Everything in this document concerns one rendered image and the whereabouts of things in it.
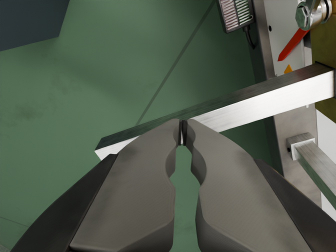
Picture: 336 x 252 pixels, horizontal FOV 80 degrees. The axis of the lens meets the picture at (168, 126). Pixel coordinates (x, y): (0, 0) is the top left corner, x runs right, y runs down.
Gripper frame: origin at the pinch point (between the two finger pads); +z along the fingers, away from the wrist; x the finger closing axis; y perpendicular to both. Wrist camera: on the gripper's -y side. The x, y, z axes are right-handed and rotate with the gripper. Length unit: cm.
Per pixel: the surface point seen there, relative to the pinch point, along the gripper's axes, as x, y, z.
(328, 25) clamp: 13.2, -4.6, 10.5
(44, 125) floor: -81, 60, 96
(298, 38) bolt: 13.4, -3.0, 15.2
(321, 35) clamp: 13.6, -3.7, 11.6
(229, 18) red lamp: 7.6, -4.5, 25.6
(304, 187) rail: 32, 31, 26
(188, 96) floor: 7, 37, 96
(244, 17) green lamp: 9.9, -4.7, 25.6
